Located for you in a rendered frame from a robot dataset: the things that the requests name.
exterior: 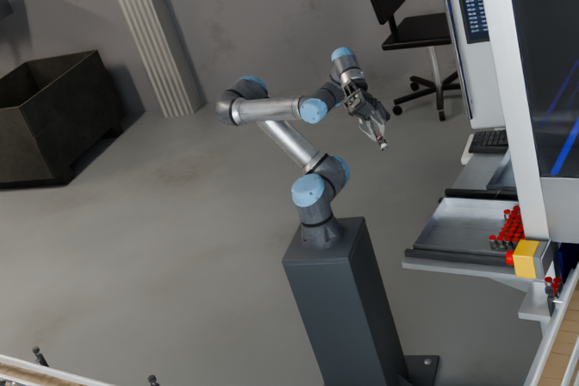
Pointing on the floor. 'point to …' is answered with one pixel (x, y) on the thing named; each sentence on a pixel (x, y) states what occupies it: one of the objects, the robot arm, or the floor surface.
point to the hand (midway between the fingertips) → (380, 136)
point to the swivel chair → (407, 28)
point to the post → (514, 99)
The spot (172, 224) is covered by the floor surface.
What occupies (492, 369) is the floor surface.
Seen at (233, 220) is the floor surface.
